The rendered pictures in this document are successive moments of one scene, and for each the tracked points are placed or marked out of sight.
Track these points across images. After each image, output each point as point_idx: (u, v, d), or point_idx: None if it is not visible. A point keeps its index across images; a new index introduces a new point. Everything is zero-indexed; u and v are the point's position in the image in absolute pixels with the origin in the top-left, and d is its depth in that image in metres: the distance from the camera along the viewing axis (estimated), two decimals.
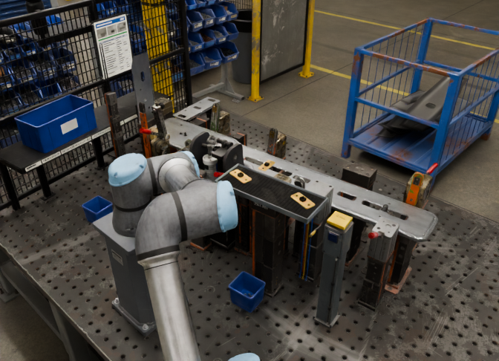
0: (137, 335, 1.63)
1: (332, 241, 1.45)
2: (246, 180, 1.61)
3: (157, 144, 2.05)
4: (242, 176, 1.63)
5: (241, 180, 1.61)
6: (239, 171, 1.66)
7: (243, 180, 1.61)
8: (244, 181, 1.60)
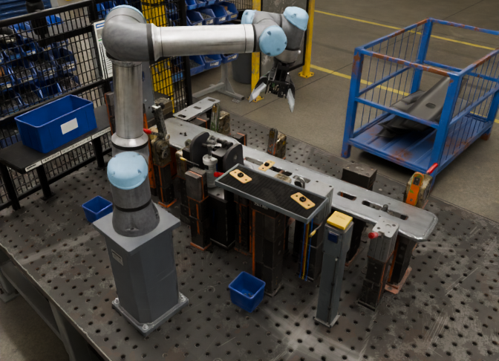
0: (137, 335, 1.63)
1: (332, 241, 1.45)
2: (246, 180, 1.61)
3: (157, 144, 2.05)
4: (242, 176, 1.63)
5: (241, 180, 1.61)
6: (239, 171, 1.66)
7: (243, 180, 1.61)
8: (244, 181, 1.60)
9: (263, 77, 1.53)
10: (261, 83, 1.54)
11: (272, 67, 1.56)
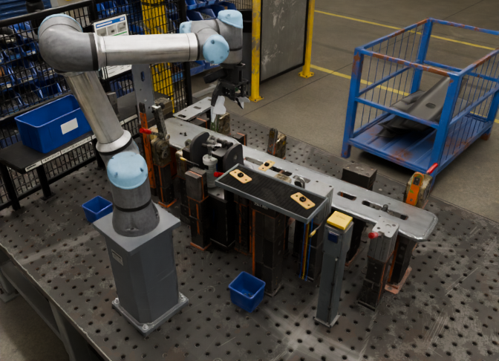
0: (137, 335, 1.63)
1: (332, 241, 1.45)
2: (246, 180, 1.61)
3: (157, 144, 2.05)
4: (242, 176, 1.63)
5: (241, 180, 1.61)
6: (239, 171, 1.66)
7: (243, 180, 1.61)
8: (244, 181, 1.60)
9: (217, 90, 1.52)
10: (217, 97, 1.53)
11: (211, 80, 1.56)
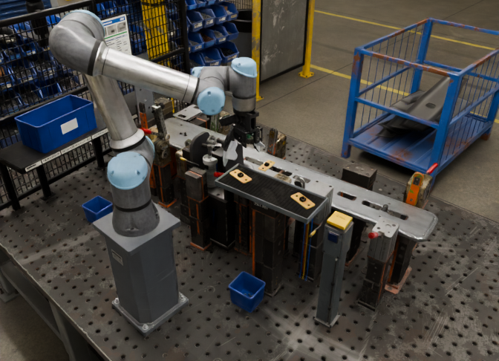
0: (137, 335, 1.63)
1: (332, 241, 1.45)
2: (246, 180, 1.61)
3: (157, 144, 2.05)
4: (242, 176, 1.63)
5: (241, 180, 1.61)
6: (239, 171, 1.66)
7: (243, 180, 1.61)
8: (244, 181, 1.60)
9: (230, 136, 1.50)
10: (229, 142, 1.51)
11: (226, 124, 1.54)
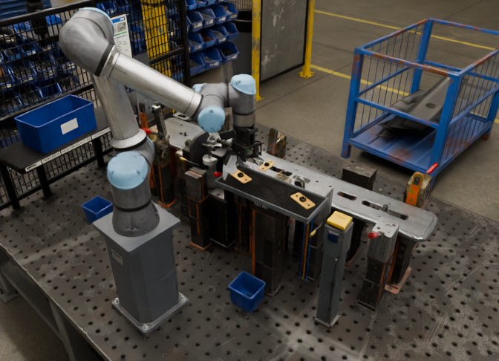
0: (137, 335, 1.63)
1: (332, 241, 1.45)
2: (246, 180, 1.61)
3: (157, 144, 2.05)
4: (242, 176, 1.63)
5: (241, 180, 1.61)
6: (239, 171, 1.66)
7: (243, 180, 1.61)
8: (244, 181, 1.60)
9: (229, 151, 1.53)
10: (229, 157, 1.54)
11: (226, 138, 1.57)
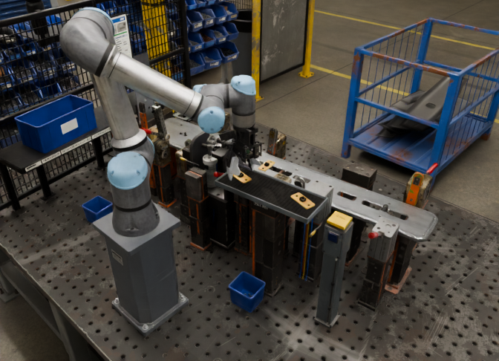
0: (137, 335, 1.63)
1: (332, 241, 1.45)
2: (246, 180, 1.61)
3: (157, 144, 2.05)
4: (242, 176, 1.63)
5: (241, 180, 1.61)
6: None
7: (243, 180, 1.61)
8: (244, 181, 1.60)
9: (230, 153, 1.54)
10: (231, 159, 1.55)
11: (226, 139, 1.57)
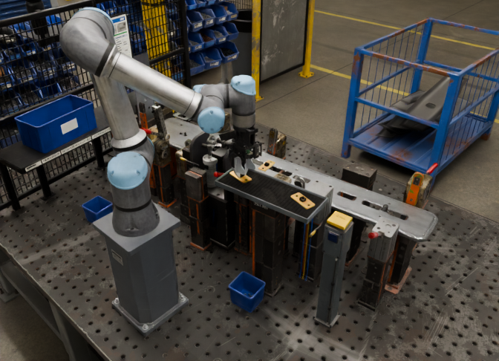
0: (137, 335, 1.63)
1: (332, 241, 1.45)
2: (246, 180, 1.61)
3: (157, 144, 2.05)
4: (242, 176, 1.63)
5: (241, 180, 1.61)
6: None
7: (243, 180, 1.61)
8: (244, 181, 1.60)
9: (231, 156, 1.54)
10: (234, 160, 1.56)
11: (226, 139, 1.57)
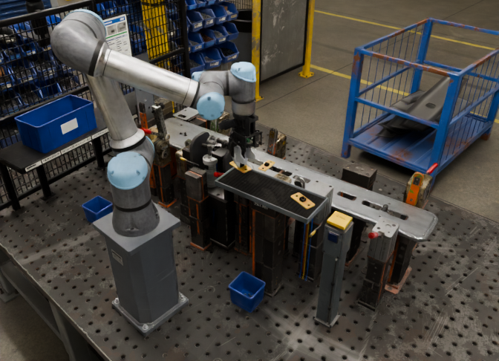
0: (137, 335, 1.63)
1: (332, 241, 1.45)
2: (246, 170, 1.58)
3: (157, 144, 2.05)
4: (242, 166, 1.60)
5: (241, 170, 1.58)
6: None
7: (243, 169, 1.59)
8: (244, 171, 1.58)
9: (231, 145, 1.52)
10: (233, 149, 1.54)
11: (225, 128, 1.55)
